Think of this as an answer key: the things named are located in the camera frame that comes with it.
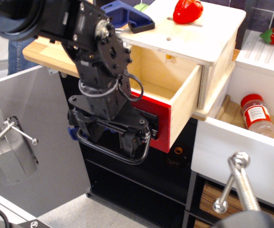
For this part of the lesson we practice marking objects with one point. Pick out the white wooden box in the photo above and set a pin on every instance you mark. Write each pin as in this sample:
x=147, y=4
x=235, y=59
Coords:
x=209, y=41

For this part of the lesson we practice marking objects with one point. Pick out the green toy vegetable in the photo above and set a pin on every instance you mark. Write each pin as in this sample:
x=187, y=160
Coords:
x=141, y=7

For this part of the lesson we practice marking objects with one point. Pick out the person in blue jeans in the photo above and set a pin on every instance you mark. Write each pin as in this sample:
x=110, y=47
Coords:
x=18, y=57

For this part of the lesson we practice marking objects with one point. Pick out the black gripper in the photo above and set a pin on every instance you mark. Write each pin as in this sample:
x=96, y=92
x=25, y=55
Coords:
x=95, y=113

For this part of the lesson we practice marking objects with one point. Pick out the dark round orange-centred toy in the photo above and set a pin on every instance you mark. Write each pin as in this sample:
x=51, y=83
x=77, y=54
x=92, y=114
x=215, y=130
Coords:
x=179, y=156

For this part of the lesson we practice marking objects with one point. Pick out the red lid spice jar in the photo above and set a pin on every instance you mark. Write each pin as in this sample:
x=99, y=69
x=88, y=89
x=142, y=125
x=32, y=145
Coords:
x=256, y=115

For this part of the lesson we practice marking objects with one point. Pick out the red front wooden drawer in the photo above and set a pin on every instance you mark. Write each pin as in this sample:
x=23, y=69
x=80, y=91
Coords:
x=171, y=90

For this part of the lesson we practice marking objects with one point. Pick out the red toy bell pepper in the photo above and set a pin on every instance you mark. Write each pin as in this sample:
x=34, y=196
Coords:
x=187, y=11

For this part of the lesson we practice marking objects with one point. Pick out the grey cabinet door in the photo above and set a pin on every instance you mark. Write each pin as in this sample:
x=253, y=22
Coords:
x=36, y=97

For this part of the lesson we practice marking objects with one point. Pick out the blue Irwin bar clamp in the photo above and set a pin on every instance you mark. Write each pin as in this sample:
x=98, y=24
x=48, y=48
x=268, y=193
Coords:
x=127, y=16

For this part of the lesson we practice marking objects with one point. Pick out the black metal drawer handle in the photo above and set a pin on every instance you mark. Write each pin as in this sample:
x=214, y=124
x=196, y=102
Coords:
x=109, y=143

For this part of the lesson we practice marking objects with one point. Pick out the silver foreground clamp screw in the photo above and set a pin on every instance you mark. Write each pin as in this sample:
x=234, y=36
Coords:
x=238, y=163

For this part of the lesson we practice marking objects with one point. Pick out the white toy sink unit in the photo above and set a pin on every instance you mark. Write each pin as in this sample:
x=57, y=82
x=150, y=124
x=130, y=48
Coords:
x=217, y=138

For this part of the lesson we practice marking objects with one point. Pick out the black cabinet frame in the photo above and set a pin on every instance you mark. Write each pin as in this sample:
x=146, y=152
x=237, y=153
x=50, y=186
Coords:
x=153, y=190

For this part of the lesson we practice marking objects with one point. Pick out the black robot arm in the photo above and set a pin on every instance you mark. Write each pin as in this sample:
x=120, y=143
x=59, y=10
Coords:
x=51, y=23

